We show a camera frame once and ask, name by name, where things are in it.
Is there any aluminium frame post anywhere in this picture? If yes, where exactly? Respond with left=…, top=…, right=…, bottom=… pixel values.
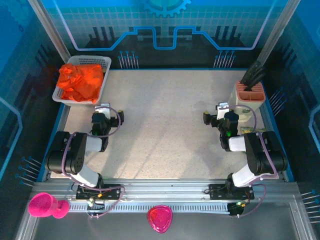
left=256, top=0, right=302, bottom=70
left=26, top=0, right=73, bottom=65

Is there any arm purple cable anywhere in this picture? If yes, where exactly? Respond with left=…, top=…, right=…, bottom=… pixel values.
left=61, top=106, right=126, bottom=220
left=229, top=104, right=280, bottom=218

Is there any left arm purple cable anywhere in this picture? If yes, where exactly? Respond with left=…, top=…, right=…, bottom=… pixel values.
left=61, top=106, right=126, bottom=220

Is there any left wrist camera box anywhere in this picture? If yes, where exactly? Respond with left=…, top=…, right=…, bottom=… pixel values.
left=94, top=102, right=111, bottom=119

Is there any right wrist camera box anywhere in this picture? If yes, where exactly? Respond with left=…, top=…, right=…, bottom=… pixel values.
left=216, top=101, right=230, bottom=120

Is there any pink heart-shaped bowl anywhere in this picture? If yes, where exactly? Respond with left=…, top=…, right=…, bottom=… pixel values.
left=146, top=204, right=173, bottom=234

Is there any orange t-shirt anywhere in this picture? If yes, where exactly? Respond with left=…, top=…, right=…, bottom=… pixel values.
left=56, top=62, right=105, bottom=104

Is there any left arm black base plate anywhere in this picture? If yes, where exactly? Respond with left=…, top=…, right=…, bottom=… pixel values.
left=75, top=184, right=122, bottom=201

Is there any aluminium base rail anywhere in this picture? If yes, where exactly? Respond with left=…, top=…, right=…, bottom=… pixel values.
left=32, top=177, right=300, bottom=202

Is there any white plastic basket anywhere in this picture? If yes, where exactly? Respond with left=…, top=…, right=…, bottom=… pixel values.
left=51, top=55, right=113, bottom=108

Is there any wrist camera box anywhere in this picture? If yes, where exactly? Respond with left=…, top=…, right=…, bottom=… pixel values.
left=94, top=102, right=111, bottom=119
left=216, top=101, right=230, bottom=120

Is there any grey slotted cable duct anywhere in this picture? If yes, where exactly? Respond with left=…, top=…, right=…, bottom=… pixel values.
left=68, top=201, right=231, bottom=214

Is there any black-handled knife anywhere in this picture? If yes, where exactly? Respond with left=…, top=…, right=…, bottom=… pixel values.
left=241, top=61, right=262, bottom=85
left=243, top=66, right=265, bottom=88
left=246, top=73, right=266, bottom=91

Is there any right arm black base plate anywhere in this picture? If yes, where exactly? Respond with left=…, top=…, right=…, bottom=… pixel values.
left=208, top=183, right=255, bottom=201

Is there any black controller board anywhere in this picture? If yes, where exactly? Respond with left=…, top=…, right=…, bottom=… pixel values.
left=86, top=197, right=106, bottom=211
left=228, top=200, right=251, bottom=217

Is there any pink goblet cup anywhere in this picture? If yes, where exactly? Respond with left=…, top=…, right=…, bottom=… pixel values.
left=27, top=191, right=70, bottom=220

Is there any white knife block pink top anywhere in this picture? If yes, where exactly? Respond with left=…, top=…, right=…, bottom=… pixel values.
left=227, top=81, right=266, bottom=123

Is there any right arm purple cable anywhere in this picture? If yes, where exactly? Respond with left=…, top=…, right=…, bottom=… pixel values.
left=229, top=104, right=280, bottom=218

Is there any green snack packet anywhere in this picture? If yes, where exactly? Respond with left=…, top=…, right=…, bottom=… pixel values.
left=240, top=126, right=267, bottom=134

